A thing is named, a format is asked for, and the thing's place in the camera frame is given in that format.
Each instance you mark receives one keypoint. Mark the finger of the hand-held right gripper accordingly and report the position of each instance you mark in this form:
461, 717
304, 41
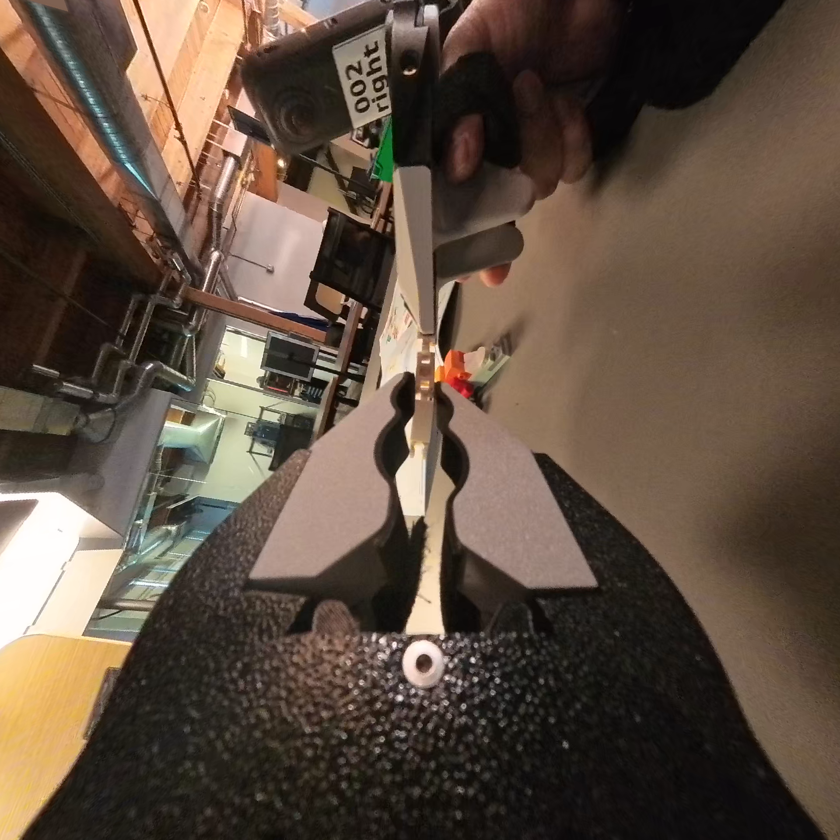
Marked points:
417, 249

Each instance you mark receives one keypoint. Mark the small white lego bracket piece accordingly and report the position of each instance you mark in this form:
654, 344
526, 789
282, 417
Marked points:
424, 387

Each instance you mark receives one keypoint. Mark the red lego piece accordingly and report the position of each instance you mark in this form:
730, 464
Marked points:
468, 388

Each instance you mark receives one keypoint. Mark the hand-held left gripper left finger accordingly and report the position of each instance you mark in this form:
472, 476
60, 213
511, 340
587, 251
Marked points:
315, 518

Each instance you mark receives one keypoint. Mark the person's right hand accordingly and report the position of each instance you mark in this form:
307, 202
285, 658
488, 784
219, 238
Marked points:
558, 85

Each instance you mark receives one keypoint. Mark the person's right forearm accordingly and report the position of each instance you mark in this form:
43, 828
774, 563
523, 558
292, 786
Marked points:
689, 39

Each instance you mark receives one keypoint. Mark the orange lego piece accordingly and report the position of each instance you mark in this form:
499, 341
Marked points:
456, 371

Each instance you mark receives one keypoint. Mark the green board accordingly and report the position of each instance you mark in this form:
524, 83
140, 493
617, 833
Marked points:
386, 154

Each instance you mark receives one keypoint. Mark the small grey computer monitor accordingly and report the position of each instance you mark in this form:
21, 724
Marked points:
289, 354

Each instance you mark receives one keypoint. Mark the light wooden table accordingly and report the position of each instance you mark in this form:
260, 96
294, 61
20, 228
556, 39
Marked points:
46, 722

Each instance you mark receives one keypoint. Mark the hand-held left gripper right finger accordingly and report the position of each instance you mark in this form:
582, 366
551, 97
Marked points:
512, 518

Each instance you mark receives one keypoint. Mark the silver ventilation duct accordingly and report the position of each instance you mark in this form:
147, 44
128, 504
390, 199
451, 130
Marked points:
92, 98

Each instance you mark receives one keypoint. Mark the white cabinet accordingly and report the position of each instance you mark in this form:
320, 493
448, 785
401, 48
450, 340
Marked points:
46, 558

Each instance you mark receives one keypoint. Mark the black computer monitor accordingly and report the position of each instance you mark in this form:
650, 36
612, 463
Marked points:
348, 259

